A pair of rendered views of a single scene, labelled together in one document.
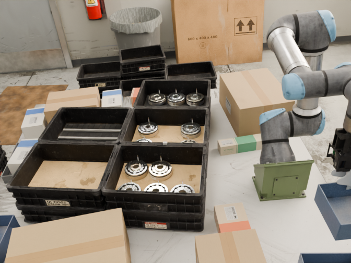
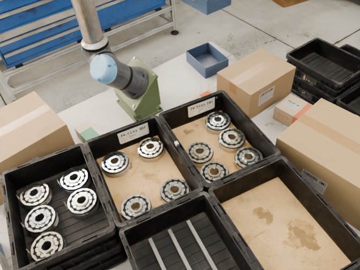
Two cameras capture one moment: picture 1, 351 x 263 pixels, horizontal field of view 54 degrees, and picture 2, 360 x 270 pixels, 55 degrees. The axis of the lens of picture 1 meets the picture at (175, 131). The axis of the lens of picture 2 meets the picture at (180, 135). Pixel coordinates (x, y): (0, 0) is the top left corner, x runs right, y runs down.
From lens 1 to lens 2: 1.78 m
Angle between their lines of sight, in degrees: 81
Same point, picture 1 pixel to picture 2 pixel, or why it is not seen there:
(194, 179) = (189, 128)
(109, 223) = (297, 134)
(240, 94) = (28, 136)
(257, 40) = not seen: outside the picture
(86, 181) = (264, 215)
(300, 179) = not seen: hidden behind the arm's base
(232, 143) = not seen: hidden behind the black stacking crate
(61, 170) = (275, 261)
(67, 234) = (337, 154)
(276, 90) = (12, 110)
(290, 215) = (166, 92)
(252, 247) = (232, 68)
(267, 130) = (123, 69)
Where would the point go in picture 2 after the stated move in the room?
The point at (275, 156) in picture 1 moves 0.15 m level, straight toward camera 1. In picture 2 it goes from (142, 72) to (174, 65)
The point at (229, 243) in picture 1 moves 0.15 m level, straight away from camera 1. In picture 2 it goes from (240, 78) to (211, 88)
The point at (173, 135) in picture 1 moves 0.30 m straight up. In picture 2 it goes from (130, 180) to (113, 122)
